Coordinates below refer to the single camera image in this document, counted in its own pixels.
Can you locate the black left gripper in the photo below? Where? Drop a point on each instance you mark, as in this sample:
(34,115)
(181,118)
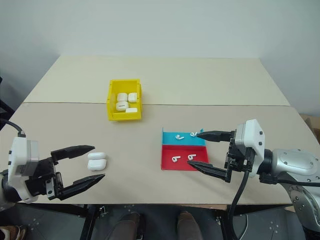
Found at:
(43,178)

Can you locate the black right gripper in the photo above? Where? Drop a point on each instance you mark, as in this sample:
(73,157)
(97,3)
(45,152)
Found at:
(236,160)

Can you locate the yellow plastic bin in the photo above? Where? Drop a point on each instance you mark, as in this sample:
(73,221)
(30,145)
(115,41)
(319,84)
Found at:
(112,107)

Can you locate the red plastic tray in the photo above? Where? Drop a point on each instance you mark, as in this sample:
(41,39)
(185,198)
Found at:
(197,155)

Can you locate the white earbud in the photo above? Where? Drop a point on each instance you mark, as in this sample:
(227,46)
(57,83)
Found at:
(175,159)
(190,157)
(179,137)
(193,134)

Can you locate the blue plastic tray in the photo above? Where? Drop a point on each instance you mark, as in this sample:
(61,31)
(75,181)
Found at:
(172,141)

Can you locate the dark brown rounded shape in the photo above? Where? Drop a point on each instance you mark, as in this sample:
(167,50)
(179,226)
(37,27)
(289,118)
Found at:
(190,226)

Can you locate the brown patterned shoe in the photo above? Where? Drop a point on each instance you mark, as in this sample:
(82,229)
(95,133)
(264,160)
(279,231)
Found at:
(11,232)

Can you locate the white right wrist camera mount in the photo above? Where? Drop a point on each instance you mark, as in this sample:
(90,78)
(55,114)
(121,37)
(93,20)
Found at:
(253,136)

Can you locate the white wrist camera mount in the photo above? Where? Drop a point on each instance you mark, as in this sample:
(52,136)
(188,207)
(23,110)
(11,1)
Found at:
(253,136)
(18,152)

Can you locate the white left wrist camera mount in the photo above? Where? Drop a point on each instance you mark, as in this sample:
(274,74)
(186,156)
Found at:
(18,152)

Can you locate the black furniture frame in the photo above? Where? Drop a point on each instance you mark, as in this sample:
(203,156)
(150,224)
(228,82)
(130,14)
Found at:
(5,107)

